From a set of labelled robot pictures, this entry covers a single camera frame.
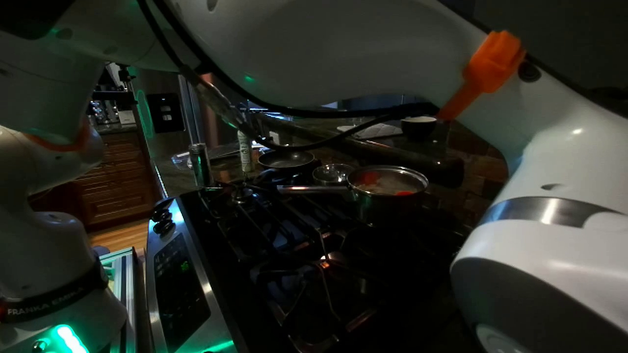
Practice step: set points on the steel refrigerator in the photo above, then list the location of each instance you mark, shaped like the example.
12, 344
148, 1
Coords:
187, 124

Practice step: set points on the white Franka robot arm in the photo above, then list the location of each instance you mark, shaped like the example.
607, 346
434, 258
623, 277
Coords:
326, 52

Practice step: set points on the metal robot stand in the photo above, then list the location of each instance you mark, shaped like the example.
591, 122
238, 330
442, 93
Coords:
118, 287

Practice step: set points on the white cutting board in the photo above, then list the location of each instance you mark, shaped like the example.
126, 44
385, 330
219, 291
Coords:
379, 130

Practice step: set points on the wooden cabinet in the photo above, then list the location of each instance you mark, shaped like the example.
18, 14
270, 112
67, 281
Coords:
118, 183

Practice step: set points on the black bowl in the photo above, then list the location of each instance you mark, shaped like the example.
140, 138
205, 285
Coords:
419, 130

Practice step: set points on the black frying pan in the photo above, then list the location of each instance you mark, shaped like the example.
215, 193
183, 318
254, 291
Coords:
287, 160

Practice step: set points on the black stove knob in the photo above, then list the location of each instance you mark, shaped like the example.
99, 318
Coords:
162, 207
166, 224

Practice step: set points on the black gas stove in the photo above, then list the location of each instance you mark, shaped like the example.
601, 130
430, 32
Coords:
262, 261

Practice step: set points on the dark drink can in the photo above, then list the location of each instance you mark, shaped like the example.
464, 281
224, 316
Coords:
201, 163

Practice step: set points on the steel saucepan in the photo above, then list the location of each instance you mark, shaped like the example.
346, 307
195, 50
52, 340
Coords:
393, 187

